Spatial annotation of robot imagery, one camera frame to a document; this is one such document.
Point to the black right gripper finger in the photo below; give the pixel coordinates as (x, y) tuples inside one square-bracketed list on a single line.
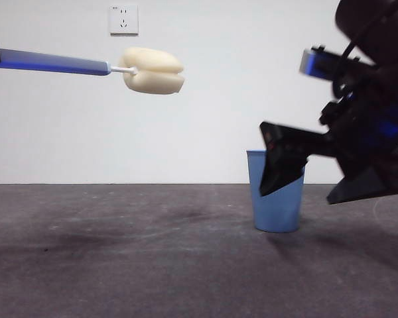
[(365, 189), (285, 149)]

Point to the blue ribbed plastic cup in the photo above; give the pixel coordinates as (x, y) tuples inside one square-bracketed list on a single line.
[(278, 212)]

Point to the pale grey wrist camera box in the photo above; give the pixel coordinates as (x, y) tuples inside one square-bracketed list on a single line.
[(318, 64)]

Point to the white wall socket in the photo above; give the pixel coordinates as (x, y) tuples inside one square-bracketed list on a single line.
[(124, 20)]

